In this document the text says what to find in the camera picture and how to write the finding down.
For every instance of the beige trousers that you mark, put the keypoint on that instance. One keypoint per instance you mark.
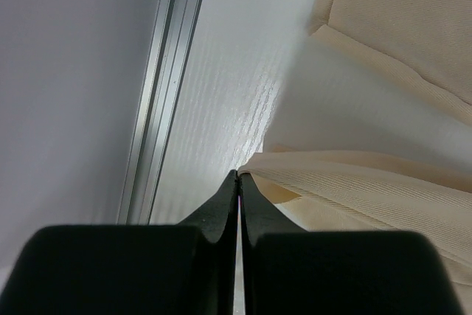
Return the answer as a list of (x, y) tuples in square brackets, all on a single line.
[(373, 128)]

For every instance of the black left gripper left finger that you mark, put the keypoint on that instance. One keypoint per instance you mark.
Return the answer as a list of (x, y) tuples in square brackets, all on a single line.
[(186, 268)]

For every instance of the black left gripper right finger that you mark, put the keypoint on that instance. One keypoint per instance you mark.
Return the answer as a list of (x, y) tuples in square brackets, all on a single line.
[(288, 270)]

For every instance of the aluminium table edge rail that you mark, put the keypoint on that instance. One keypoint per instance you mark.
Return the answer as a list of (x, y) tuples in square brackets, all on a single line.
[(173, 31)]

